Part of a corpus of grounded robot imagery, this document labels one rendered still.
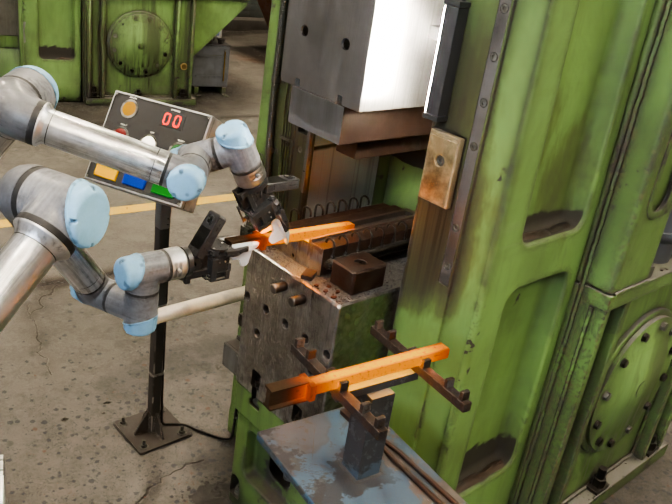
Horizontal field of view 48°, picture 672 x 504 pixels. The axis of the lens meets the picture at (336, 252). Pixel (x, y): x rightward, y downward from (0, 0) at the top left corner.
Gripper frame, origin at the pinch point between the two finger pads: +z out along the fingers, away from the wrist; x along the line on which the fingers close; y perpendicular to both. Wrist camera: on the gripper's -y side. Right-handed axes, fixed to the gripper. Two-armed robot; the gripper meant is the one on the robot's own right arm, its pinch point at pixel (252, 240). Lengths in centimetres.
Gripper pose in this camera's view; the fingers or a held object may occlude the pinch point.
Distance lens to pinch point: 188.6
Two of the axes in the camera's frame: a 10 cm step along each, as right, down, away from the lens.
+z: 7.4, -1.7, 6.5
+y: -1.5, 9.1, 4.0
